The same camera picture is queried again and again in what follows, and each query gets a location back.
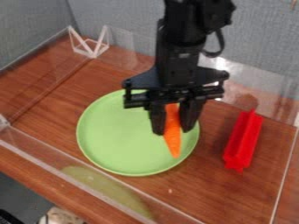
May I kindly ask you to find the clear acrylic corner bracket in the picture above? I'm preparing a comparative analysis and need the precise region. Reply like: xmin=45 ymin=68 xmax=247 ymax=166
xmin=68 ymin=25 xmax=110 ymax=59

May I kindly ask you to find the red plastic block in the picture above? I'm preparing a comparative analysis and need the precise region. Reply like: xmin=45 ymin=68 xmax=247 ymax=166
xmin=222 ymin=109 xmax=263 ymax=173

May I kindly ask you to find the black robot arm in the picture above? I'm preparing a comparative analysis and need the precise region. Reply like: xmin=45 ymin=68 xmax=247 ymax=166
xmin=123 ymin=0 xmax=236 ymax=135

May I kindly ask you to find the green round plate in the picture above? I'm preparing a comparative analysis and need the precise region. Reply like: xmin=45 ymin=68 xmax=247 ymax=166
xmin=76 ymin=90 xmax=200 ymax=177

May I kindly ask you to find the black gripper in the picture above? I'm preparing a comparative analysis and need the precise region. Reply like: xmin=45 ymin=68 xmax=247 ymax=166
xmin=122 ymin=45 xmax=230 ymax=136

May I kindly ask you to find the orange toy carrot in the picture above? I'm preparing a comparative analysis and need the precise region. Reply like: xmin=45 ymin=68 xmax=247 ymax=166
xmin=163 ymin=104 xmax=182 ymax=158

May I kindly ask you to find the black cable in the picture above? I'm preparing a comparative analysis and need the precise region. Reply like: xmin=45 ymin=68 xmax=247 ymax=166
xmin=200 ymin=27 xmax=227 ymax=58

